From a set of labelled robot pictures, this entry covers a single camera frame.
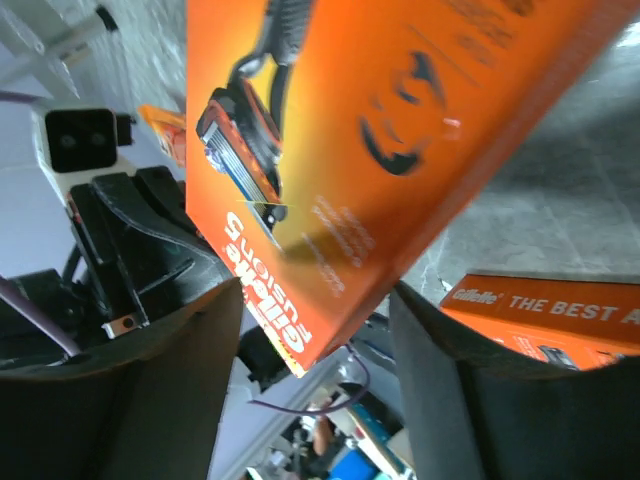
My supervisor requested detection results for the orange razor pack back side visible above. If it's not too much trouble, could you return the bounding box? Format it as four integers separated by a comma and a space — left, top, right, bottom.
440, 271, 639, 370

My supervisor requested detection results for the orange Gillette Fusion pack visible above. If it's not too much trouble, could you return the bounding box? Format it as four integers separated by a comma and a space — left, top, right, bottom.
186, 1, 639, 377

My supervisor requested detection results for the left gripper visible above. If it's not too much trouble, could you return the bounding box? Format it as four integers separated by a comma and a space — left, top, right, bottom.
10, 167, 230, 349

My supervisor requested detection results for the orange razor bag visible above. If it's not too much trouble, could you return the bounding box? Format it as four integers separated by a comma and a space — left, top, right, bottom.
138, 104, 186, 168

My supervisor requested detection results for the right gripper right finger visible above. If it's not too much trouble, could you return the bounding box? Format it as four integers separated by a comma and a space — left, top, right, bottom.
389, 283, 639, 479

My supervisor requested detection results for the steel dish rack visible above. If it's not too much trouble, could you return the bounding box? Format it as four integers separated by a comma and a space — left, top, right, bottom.
1, 1, 121, 105

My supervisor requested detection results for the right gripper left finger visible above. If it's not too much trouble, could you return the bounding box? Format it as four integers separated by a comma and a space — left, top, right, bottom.
1, 279, 243, 479

